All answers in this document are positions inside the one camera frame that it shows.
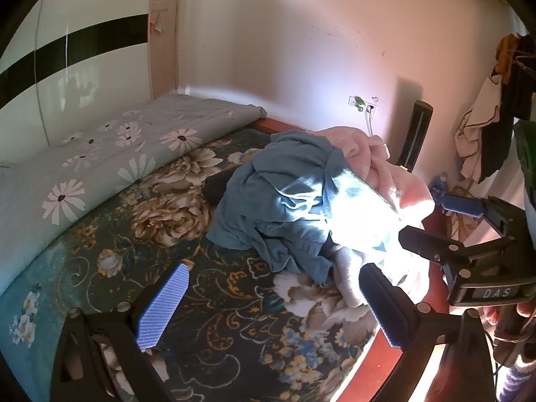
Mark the light grey garment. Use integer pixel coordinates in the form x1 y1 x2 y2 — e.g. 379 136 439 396
327 167 423 308

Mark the dark hanging garment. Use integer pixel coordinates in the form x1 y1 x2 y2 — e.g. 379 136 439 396
479 33 536 185

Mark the blue fleece garment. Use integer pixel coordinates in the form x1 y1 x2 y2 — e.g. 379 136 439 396
207 130 403 287

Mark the white charger cable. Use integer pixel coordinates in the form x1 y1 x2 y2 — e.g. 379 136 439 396
365 107 380 138

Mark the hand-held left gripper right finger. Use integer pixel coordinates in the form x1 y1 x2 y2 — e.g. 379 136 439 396
358 262 499 402

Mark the wooden door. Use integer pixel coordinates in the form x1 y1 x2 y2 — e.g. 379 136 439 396
148 0 182 101

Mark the white wardrobe with black stripe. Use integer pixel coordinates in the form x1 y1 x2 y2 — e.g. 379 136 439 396
0 0 153 168

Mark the daisy print quilt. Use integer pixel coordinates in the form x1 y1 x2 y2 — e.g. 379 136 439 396
0 93 269 298

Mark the person's right hand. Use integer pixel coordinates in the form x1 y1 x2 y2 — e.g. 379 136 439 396
481 299 536 346

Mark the yellow hanging garment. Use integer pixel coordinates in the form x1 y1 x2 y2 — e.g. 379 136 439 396
496 33 522 84

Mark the black chair back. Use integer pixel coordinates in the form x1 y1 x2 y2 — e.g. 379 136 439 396
396 100 434 174

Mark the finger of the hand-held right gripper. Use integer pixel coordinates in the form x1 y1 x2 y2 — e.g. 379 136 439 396
398 225 474 266
441 194 518 239

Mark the dark cloth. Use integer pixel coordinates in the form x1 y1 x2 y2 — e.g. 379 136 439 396
203 174 231 210

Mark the pale pink fleece garment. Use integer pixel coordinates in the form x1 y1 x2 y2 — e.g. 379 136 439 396
318 125 436 302

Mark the white hanging garment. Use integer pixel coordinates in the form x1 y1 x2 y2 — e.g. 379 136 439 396
454 67 503 181

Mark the white wall socket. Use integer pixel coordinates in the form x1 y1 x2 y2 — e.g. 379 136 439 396
347 95 380 115

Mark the dark floral bed sheet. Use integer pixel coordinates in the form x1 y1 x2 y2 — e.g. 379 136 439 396
0 128 403 402

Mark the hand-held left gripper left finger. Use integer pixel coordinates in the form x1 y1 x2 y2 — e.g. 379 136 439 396
52 261 191 402

